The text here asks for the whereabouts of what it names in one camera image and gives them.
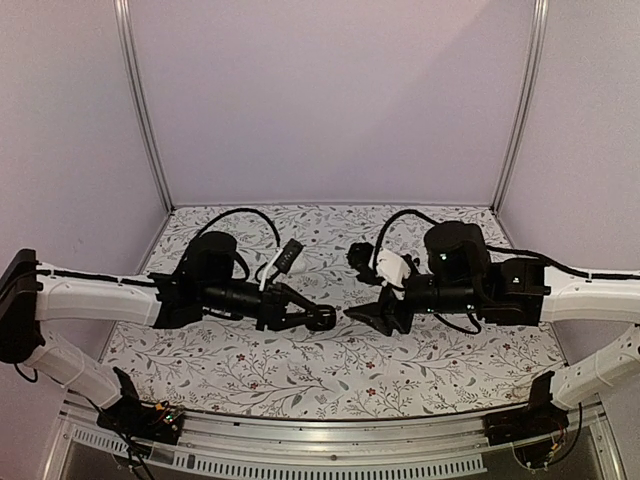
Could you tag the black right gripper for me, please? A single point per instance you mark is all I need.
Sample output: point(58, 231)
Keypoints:
point(382, 313)

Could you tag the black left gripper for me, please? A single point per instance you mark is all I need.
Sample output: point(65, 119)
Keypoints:
point(275, 317)

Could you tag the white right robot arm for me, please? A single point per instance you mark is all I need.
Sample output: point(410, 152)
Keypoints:
point(525, 290)

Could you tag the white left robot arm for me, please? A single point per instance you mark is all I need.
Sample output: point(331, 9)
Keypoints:
point(34, 293)

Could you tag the floral patterned table mat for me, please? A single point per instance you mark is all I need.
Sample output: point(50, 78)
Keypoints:
point(351, 371)

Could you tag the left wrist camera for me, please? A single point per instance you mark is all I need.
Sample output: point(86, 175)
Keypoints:
point(280, 264)

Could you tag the front aluminium rail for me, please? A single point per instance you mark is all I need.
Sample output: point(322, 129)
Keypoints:
point(220, 446)

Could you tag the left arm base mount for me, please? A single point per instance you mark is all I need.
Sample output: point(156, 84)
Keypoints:
point(129, 416)

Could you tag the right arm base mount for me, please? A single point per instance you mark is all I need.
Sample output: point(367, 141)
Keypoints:
point(538, 417)

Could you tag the left aluminium frame post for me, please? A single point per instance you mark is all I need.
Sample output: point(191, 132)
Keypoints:
point(140, 105)

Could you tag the aluminium frame post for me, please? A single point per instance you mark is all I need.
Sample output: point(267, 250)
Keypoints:
point(140, 105)
point(531, 71)

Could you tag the right aluminium frame post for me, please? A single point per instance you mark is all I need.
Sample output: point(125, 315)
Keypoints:
point(531, 71)

